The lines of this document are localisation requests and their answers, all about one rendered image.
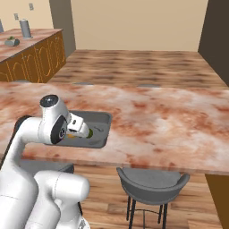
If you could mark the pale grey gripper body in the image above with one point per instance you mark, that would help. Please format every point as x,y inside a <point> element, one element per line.
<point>78,131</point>

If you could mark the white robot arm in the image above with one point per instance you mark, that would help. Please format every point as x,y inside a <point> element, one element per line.
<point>18,167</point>

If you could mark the orange carrot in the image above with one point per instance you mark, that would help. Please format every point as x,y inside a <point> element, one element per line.
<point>70,136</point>

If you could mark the green lime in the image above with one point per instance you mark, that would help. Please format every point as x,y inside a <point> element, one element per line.
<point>90,133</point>

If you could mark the grey tupperware container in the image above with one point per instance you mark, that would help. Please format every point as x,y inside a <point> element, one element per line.
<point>101,119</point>

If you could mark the brown cupboard run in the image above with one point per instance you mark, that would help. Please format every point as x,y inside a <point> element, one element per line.
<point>38,59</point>

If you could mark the grey bar stool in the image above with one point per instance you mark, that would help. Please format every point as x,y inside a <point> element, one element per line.
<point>152,184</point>

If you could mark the grey bowl with green plant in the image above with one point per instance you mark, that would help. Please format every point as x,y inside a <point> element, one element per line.
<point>12,42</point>

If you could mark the grey appliance edge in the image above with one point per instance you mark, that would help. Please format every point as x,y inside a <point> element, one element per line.
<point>1,26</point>

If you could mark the grey wall socket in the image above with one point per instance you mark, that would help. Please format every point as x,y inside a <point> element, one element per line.
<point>31,6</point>
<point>16,16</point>

